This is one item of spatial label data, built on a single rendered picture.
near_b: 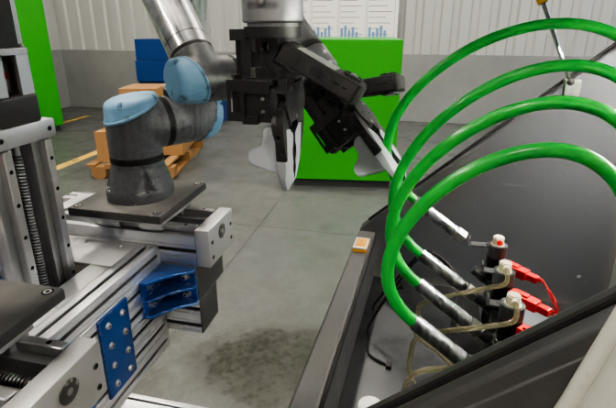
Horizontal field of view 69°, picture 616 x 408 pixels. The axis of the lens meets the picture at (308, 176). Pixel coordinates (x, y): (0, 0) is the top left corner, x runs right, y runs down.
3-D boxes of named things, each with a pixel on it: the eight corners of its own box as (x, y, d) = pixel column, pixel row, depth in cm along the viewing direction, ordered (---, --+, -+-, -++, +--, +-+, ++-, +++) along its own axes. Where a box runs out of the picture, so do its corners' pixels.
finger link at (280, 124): (282, 154, 61) (280, 90, 58) (294, 156, 60) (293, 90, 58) (269, 164, 57) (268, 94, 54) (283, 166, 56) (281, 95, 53)
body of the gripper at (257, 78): (250, 115, 64) (247, 26, 60) (309, 118, 62) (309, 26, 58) (227, 126, 57) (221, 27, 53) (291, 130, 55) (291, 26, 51)
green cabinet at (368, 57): (386, 162, 490) (393, 37, 448) (393, 190, 408) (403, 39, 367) (299, 159, 497) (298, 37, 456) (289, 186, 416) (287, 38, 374)
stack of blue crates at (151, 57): (140, 121, 696) (131, 38, 658) (158, 115, 741) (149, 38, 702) (216, 125, 670) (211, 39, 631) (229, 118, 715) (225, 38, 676)
